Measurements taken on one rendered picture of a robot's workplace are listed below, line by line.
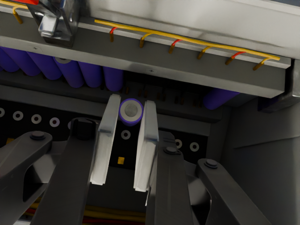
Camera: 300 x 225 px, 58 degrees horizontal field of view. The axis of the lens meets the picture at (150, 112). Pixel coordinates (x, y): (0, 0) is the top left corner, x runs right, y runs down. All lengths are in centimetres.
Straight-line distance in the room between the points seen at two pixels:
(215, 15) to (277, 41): 5
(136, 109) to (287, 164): 13
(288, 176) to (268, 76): 8
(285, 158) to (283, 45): 9
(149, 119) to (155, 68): 5
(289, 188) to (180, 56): 13
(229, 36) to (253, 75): 3
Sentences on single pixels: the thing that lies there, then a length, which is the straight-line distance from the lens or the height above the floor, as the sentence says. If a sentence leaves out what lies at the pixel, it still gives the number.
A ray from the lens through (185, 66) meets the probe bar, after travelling 19.
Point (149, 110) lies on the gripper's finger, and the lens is 17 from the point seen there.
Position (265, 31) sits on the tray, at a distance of 19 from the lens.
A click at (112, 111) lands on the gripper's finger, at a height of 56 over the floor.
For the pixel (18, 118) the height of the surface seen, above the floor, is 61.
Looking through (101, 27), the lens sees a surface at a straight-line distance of 19.
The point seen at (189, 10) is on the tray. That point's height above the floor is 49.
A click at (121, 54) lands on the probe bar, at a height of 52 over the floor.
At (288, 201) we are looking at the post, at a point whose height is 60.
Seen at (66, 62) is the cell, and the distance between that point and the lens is 24.
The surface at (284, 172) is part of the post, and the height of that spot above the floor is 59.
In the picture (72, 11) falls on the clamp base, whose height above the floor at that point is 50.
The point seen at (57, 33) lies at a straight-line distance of 17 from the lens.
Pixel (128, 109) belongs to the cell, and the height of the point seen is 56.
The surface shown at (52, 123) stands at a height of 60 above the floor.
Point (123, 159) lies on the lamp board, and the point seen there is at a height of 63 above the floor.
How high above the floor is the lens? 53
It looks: 8 degrees up
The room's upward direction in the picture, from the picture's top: 169 degrees counter-clockwise
